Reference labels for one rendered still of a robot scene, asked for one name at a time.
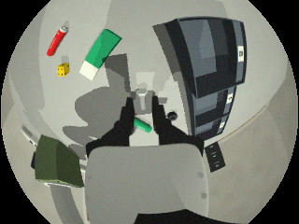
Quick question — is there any green and white eraser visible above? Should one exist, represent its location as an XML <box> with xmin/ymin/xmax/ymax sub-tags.
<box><xmin>79</xmin><ymin>29</ymin><xmax>122</xmax><ymax>80</ymax></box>

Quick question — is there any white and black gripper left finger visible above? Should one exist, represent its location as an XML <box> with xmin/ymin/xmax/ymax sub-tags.
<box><xmin>86</xmin><ymin>97</ymin><xmax>135</xmax><ymax>158</ymax></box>

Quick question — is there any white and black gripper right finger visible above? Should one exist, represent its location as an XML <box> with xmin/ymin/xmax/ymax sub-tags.
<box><xmin>152</xmin><ymin>96</ymin><xmax>205</xmax><ymax>158</ymax></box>

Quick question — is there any yellow die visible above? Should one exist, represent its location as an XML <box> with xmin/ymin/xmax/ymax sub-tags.
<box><xmin>57</xmin><ymin>63</ymin><xmax>69</xmax><ymax>77</ymax></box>

